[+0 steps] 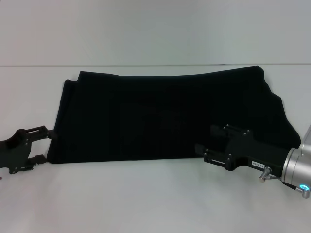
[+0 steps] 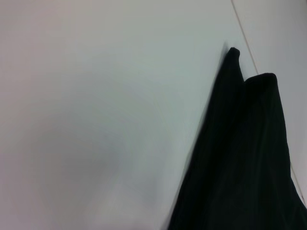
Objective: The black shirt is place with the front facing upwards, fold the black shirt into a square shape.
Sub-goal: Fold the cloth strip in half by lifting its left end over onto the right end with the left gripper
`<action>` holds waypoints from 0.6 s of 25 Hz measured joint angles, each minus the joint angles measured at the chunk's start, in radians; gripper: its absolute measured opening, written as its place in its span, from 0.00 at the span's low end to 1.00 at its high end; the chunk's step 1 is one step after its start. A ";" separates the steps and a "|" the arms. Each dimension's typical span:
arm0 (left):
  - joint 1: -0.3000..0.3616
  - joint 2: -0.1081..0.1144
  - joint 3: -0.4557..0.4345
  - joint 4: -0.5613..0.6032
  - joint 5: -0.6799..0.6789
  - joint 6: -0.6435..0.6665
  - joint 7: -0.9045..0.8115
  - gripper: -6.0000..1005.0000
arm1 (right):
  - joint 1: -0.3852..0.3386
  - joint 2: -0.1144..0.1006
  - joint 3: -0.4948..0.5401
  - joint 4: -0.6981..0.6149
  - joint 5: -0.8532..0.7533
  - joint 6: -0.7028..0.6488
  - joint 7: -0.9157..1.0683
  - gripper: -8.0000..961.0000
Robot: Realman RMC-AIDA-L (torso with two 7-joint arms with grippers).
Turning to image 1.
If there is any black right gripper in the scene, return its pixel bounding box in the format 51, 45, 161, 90
194, 123, 290, 176

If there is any black shirt with FREE print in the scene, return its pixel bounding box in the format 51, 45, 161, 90
45, 65, 302, 165

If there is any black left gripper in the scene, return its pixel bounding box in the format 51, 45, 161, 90
0, 125, 58, 175

